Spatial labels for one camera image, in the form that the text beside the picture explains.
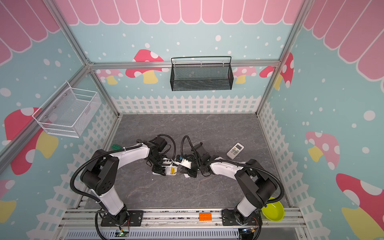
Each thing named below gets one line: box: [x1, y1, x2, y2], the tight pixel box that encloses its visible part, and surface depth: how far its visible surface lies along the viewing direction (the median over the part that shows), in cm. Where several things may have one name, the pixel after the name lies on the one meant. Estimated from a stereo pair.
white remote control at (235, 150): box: [226, 142, 245, 160], surface depth 99 cm
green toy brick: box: [111, 144, 122, 151], surface depth 102 cm
